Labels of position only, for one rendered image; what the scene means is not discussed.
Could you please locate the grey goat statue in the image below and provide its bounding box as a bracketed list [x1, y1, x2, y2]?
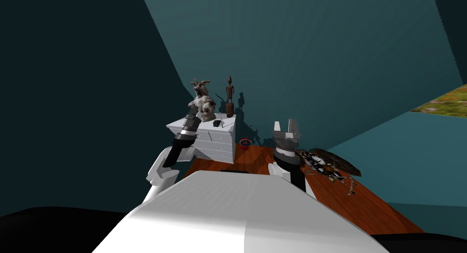
[187, 77, 217, 123]

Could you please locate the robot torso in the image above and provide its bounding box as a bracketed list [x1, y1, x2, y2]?
[91, 169, 389, 253]

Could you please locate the dark metal folding rack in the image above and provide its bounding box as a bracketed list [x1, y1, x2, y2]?
[296, 147, 363, 196]

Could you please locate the brown wooden figure statue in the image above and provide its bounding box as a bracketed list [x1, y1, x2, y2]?
[225, 76, 236, 119]

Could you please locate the white chest of drawers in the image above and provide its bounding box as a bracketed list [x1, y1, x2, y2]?
[166, 113, 238, 165]

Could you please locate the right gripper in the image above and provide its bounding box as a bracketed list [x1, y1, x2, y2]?
[272, 118, 303, 147]

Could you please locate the green flowery wall picture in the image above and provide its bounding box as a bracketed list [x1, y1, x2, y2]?
[410, 84, 467, 119]

